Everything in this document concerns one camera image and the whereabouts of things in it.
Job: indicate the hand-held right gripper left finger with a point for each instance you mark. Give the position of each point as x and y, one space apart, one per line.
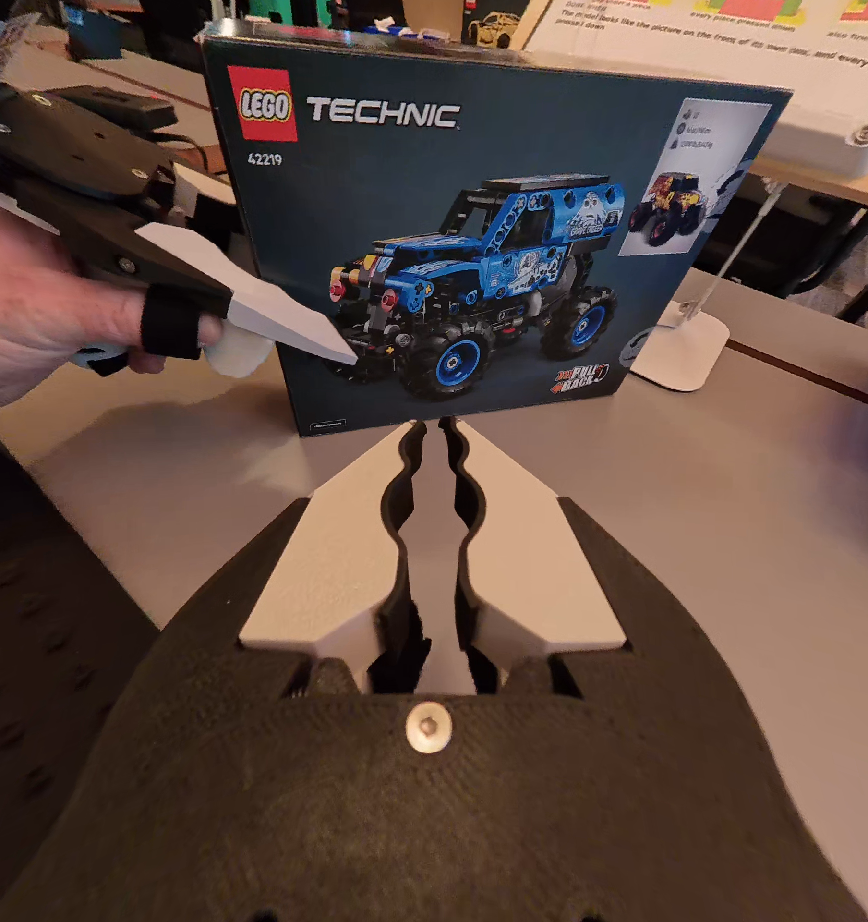
326 576

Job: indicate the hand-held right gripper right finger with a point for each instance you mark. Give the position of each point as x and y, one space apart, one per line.
542 576

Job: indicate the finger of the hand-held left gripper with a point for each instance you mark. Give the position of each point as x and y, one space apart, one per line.
275 317
200 193

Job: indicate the dark toy truck box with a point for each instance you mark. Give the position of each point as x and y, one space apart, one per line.
419 187

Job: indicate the grey desk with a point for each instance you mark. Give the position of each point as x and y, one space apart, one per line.
693 540

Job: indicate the person's left hand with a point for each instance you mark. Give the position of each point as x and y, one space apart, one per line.
31 317

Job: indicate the green plastic container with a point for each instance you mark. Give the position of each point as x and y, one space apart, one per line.
311 14

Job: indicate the white sign stand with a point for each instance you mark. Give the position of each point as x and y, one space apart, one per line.
682 349

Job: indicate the black dotted mat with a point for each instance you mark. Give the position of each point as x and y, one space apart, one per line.
38 612

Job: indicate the dark box with yellow model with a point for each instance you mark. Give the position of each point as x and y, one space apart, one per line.
493 29

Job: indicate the printed instruction sheet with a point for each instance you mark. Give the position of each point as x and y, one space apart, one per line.
729 43

